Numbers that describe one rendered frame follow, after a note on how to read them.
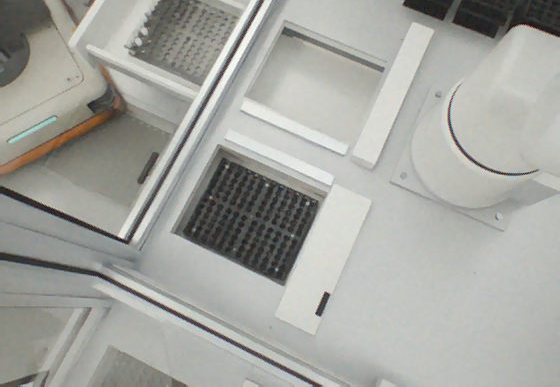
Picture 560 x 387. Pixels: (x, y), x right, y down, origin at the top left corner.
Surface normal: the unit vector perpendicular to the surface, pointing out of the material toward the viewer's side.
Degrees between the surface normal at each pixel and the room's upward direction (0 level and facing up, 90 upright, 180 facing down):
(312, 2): 0
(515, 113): 73
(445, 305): 0
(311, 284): 0
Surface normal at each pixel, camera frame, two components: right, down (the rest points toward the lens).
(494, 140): -0.47, 0.75
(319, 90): -0.01, -0.26
